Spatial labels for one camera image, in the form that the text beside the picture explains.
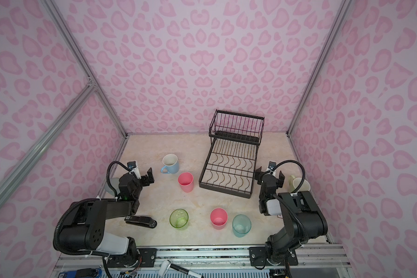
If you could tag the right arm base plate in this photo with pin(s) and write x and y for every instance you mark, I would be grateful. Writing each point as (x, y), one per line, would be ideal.
(263, 256)

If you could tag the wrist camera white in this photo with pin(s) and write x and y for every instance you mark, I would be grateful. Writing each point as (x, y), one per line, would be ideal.
(132, 166)
(271, 167)

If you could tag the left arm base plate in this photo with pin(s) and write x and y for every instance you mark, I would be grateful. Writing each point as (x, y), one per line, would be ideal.
(143, 258)

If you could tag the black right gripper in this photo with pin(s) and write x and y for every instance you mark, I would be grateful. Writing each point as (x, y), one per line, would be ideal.
(269, 178)

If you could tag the pink plastic cup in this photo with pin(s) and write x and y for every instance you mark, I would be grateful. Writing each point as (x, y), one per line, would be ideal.
(186, 182)
(218, 218)

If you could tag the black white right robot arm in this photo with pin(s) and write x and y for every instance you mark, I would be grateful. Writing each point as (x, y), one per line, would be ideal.
(303, 220)

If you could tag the aluminium front rail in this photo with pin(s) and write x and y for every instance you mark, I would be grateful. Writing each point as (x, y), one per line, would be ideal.
(200, 258)

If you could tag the teal translucent plastic cup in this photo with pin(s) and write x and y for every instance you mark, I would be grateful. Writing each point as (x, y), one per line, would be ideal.
(241, 225)

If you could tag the black wire dish rack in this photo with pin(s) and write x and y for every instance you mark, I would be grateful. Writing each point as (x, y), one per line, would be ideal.
(231, 161)

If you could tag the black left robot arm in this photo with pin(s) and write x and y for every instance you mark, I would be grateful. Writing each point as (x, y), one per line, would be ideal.
(81, 229)

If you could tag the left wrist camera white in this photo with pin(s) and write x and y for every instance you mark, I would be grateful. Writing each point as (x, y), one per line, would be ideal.
(132, 166)

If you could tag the green translucent plastic cup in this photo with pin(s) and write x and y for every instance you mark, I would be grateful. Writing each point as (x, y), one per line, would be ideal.
(179, 218)

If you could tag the black stapler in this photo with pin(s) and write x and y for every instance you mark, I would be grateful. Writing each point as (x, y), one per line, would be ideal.
(141, 221)

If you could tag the black marker pen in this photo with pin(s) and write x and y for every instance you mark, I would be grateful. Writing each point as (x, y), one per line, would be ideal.
(167, 264)

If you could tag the pale green ceramic mug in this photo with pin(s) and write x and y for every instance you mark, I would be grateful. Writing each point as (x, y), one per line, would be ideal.
(294, 182)

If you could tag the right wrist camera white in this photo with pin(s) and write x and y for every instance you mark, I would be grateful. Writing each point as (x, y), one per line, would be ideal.
(271, 167)

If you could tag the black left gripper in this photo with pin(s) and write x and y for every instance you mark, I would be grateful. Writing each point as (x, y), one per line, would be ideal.
(144, 178)

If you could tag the light blue ceramic mug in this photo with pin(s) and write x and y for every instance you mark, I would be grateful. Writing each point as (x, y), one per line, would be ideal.
(170, 164)

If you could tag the blue black tool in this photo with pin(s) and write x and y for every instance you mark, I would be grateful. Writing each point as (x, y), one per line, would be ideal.
(82, 273)

